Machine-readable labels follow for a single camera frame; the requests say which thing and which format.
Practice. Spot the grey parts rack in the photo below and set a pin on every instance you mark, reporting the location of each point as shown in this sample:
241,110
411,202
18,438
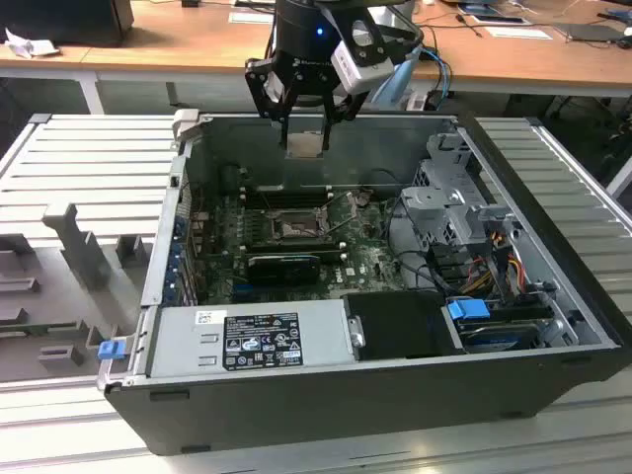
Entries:
54,281

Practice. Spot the small CPU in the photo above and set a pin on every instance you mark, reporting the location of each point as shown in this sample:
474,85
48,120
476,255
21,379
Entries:
303,146

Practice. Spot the silver metal drive cage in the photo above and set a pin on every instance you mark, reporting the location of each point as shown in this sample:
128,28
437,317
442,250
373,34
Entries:
429,202

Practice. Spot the white power strip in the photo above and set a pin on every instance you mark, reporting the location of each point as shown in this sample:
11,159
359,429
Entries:
416,101

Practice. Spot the pale blue teach pendant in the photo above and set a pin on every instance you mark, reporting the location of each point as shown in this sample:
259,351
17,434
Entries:
395,84

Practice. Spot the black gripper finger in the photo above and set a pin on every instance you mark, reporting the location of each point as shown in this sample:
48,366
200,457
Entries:
259,84
348,111

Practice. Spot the blue disk carrier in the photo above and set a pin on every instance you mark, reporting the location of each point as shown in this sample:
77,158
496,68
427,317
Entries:
466,311

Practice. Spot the grey power supply unit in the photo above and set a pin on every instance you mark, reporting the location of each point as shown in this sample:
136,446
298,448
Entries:
182,345

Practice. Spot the green motherboard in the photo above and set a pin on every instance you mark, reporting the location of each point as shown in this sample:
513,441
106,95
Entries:
360,257

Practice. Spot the black open PC case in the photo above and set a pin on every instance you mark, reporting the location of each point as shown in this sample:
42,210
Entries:
296,410

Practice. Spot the black monitor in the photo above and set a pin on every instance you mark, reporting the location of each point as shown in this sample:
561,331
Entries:
64,20

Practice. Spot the black CPU socket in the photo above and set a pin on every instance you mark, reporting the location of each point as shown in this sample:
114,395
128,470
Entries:
292,227

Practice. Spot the black graphics card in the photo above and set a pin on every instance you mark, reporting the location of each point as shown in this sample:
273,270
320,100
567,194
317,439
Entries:
281,270

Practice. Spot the crumpled white paper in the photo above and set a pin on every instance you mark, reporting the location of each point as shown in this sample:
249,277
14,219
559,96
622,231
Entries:
29,47

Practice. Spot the black label sticker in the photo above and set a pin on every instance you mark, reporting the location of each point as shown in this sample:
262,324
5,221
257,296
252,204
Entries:
261,340

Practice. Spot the white barcode sticker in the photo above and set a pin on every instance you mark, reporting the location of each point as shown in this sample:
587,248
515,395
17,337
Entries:
211,316

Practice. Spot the hard disk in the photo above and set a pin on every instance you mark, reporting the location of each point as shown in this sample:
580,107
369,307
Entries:
498,338

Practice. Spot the wooden desk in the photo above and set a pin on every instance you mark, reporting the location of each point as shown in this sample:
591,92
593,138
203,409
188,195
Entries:
197,44

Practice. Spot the black flat laptop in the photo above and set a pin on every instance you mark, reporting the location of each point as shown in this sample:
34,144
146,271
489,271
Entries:
590,32

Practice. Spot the tablet with dark screen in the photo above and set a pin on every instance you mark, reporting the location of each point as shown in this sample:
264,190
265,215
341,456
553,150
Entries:
494,14

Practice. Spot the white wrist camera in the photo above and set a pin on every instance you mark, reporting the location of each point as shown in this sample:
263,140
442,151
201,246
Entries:
363,64

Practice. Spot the blue case latch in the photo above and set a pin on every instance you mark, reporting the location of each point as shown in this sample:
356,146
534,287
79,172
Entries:
111,350

